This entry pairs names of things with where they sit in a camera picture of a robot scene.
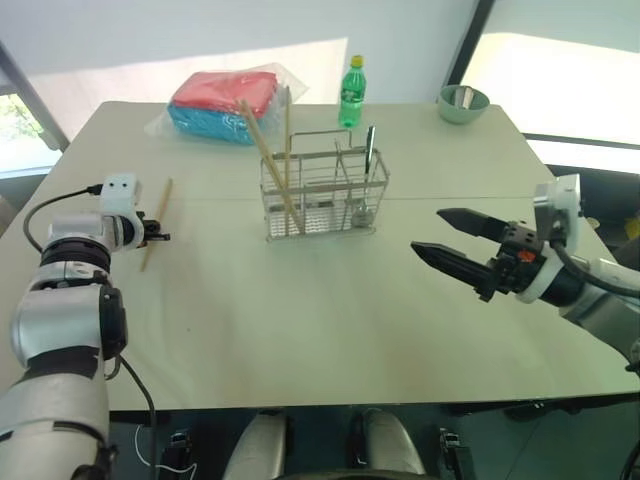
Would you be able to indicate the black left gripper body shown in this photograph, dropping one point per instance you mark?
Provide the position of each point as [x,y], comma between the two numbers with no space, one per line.
[145,229]

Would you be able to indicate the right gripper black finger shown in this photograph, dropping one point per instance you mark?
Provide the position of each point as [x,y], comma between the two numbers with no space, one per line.
[470,221]
[450,265]

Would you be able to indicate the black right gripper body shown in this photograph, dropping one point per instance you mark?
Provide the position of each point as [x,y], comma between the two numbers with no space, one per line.
[517,255]

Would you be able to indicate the wooden chopstick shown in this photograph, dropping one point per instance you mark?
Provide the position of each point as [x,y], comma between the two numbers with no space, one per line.
[163,200]
[287,130]
[272,162]
[260,150]

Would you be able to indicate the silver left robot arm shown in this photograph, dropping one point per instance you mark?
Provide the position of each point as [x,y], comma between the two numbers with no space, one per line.
[55,400]

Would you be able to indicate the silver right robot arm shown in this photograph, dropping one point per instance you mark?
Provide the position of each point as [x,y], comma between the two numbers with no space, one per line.
[600,290]

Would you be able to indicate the metal spoon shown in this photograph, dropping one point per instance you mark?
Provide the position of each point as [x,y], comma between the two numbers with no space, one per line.
[367,165]

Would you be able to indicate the pale green bowl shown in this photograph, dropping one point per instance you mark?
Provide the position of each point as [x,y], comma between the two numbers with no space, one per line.
[462,112]

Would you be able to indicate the blue folded cloth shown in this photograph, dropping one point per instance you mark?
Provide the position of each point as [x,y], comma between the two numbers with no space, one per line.
[205,125]

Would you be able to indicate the small shiny metal object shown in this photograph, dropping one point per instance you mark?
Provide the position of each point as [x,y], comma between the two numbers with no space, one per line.
[464,97]

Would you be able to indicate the red folded cloth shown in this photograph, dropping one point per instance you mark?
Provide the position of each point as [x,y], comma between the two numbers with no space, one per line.
[225,92]

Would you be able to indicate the green plastic bottle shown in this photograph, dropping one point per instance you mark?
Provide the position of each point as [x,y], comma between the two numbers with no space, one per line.
[351,97]

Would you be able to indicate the silver rounded robot leg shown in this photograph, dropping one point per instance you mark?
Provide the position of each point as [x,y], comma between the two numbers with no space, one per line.
[260,445]
[390,440]

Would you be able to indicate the clear plastic bag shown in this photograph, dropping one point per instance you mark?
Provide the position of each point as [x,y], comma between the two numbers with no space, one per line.
[295,85]

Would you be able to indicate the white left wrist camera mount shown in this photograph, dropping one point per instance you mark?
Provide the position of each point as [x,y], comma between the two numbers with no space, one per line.
[119,191]

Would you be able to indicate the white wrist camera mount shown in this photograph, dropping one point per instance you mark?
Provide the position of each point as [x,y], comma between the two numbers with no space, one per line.
[119,191]
[562,200]

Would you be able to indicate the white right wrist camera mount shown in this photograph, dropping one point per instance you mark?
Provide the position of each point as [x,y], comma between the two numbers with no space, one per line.
[562,200]

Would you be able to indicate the black table leg bracket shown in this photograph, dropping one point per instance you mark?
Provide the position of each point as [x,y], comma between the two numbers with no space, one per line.
[455,447]
[180,450]

